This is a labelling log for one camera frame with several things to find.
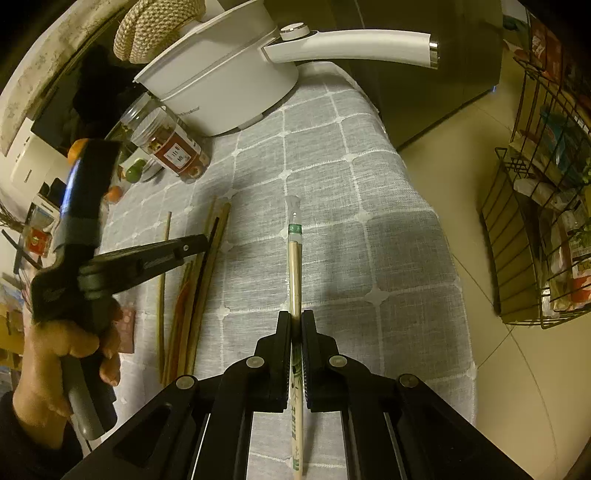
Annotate person's left forearm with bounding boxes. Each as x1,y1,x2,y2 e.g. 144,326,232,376
0,391,85,480

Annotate black chopstick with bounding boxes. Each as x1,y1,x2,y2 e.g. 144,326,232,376
185,218,221,319

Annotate blue snack packet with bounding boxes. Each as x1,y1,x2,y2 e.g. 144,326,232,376
540,106,587,181

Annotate large orange fruit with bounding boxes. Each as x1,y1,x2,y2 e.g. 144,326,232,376
68,138,89,166

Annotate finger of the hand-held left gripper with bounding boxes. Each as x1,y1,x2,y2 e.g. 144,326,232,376
87,233,209,297

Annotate red snack packet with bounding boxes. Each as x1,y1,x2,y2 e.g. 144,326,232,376
526,18,561,75

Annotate black wire rack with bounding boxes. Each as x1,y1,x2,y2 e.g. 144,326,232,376
480,0,591,329

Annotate paper-wrapped chopsticks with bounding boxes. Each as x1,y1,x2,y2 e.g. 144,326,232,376
283,195,308,480

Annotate floral patterned cloth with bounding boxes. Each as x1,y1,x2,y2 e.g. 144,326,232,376
0,0,130,155

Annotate grey checked tablecloth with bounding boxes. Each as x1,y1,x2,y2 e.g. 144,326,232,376
95,62,478,480

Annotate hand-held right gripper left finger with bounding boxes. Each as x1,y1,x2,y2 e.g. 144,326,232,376
60,311,294,480

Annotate woven straw mat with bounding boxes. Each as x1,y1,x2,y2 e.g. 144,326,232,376
113,0,204,64

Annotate white appliance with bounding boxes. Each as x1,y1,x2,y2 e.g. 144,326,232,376
7,117,70,195

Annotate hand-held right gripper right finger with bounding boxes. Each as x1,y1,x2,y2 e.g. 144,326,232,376
299,311,533,480

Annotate small black device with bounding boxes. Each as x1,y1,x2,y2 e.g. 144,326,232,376
41,178,70,206

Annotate person's left hand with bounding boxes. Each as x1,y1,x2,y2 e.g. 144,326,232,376
11,295,123,449

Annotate orange chopstick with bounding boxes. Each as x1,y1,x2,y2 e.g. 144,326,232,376
164,261,195,374

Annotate black box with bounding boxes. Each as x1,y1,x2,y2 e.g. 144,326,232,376
32,69,88,154

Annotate clear jar with red label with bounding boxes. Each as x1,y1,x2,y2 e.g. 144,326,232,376
121,92,212,184

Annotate white electric pot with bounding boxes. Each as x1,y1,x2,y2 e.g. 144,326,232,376
134,0,441,138

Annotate dark cabinet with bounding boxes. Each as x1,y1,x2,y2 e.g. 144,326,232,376
323,0,504,151

